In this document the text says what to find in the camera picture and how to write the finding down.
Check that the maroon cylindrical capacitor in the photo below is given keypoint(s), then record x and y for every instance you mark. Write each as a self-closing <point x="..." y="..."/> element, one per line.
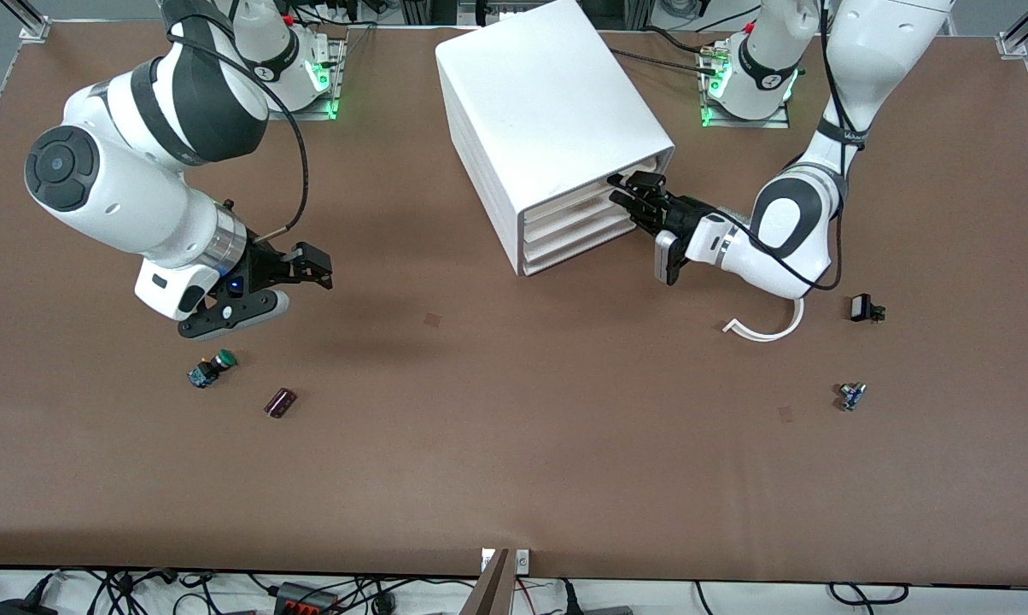
<point x="280" y="403"/>

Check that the green push button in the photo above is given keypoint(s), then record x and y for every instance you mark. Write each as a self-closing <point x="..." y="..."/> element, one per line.
<point x="211" y="369"/>

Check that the black power plug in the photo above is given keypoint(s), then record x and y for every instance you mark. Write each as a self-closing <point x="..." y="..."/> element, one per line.
<point x="19" y="608"/>

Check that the white drawer cabinet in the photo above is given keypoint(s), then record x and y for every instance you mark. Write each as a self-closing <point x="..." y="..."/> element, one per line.
<point x="540" y="102"/>

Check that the small white bracket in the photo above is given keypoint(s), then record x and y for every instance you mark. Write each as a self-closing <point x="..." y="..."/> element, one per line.
<point x="522" y="560"/>
<point x="487" y="559"/>

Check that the black orange power strip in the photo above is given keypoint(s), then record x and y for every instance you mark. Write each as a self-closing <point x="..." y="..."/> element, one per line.
<point x="305" y="600"/>

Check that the white plastic drawer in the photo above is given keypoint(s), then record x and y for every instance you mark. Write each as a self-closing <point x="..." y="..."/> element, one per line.
<point x="574" y="250"/>
<point x="578" y="216"/>
<point x="578" y="233"/>
<point x="574" y="201"/>

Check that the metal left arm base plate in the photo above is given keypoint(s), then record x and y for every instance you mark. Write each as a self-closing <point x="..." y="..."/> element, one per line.
<point x="744" y="123"/>

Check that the wooden post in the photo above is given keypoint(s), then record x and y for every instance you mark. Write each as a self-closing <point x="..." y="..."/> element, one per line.
<point x="490" y="594"/>

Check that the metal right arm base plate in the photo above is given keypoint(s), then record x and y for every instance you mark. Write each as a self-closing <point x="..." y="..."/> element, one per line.
<point x="309" y="114"/>

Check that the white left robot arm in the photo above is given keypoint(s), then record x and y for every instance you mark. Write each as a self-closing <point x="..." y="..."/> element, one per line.
<point x="787" y="231"/>

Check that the white curved plastic piece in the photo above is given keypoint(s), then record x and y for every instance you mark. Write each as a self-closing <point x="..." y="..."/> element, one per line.
<point x="762" y="336"/>

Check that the small blue electronic component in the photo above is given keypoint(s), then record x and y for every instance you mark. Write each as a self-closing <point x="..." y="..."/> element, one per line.
<point x="851" y="397"/>

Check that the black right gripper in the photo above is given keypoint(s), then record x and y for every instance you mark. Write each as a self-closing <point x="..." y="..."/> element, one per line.
<point x="265" y="264"/>

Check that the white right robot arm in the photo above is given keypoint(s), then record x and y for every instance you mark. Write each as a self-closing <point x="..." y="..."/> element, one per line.
<point x="138" y="205"/>

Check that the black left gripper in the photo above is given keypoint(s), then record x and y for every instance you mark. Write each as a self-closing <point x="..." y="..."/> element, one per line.
<point x="683" y="213"/>

